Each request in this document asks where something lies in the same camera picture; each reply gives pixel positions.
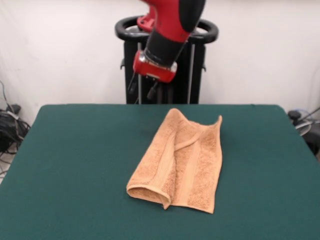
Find black cable bundle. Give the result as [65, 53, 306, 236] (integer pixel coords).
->
[0, 79, 31, 176]

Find tan terry towel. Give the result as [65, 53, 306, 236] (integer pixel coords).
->
[126, 108, 223, 215]

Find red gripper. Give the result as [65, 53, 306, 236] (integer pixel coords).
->
[127, 50, 178, 101]

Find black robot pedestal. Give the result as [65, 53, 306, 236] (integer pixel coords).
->
[114, 16, 220, 105]

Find dark green table cloth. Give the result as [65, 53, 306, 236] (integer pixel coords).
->
[0, 103, 320, 240]

